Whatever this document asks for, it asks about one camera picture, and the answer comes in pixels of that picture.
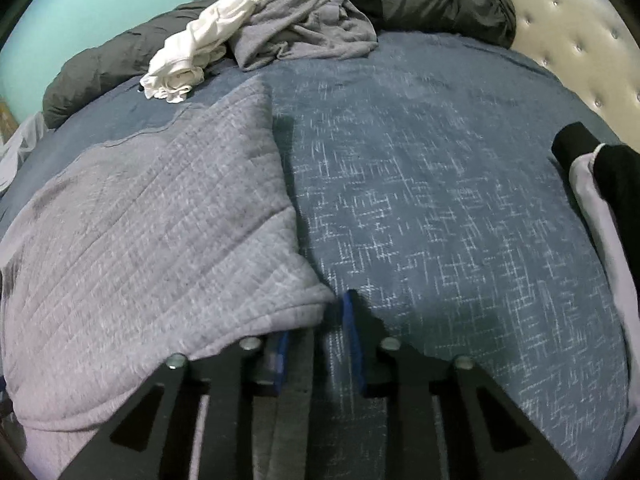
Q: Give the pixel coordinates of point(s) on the bed with blue patterned sheet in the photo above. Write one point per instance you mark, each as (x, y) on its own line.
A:
(425, 185)

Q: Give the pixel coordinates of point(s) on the dark grey rolled duvet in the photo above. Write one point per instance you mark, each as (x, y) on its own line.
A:
(440, 0)

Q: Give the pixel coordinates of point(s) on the cream tufted headboard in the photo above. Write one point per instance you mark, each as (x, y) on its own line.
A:
(575, 25)

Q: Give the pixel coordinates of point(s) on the crumpled white garment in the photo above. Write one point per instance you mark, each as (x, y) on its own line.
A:
(200, 35)

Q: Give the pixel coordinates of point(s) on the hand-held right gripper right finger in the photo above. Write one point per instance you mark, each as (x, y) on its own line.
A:
(352, 340)

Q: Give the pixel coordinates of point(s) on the light grey knitted sweater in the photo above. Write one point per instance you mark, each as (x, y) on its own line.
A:
(150, 235)

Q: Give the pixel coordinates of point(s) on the light grey bed cloth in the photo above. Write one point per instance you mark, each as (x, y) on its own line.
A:
(15, 155)

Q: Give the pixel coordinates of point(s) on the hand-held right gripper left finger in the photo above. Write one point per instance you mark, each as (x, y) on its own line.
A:
(280, 360)

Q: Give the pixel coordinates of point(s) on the folded black and white clothes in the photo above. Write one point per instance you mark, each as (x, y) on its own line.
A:
(600, 240)

